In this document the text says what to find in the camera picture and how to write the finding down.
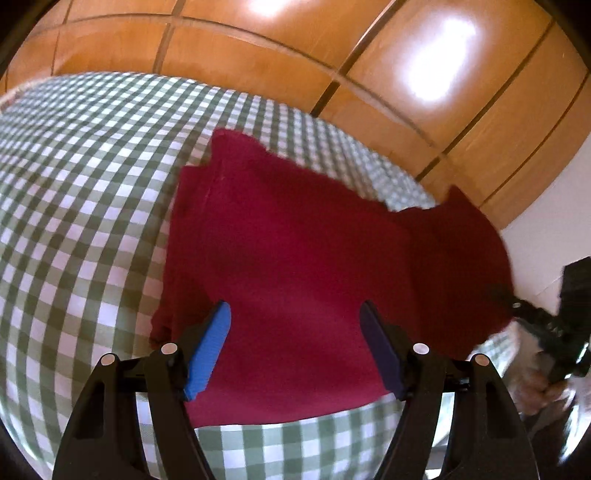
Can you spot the wooden panelled wardrobe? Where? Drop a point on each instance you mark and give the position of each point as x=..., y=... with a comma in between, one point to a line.
x=277, y=50

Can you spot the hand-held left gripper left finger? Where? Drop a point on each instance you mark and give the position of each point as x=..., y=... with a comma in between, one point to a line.
x=210, y=350

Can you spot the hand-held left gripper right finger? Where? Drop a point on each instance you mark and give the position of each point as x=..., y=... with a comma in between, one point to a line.
x=384, y=351

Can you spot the red cloth garment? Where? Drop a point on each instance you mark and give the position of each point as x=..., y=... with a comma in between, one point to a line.
x=295, y=240

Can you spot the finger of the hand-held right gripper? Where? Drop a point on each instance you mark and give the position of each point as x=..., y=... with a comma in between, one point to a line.
x=526, y=310

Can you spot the person's right hand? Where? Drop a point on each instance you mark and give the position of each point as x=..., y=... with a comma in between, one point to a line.
x=538, y=390

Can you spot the green checkered bed sheet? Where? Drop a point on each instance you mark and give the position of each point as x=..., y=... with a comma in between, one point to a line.
x=83, y=207

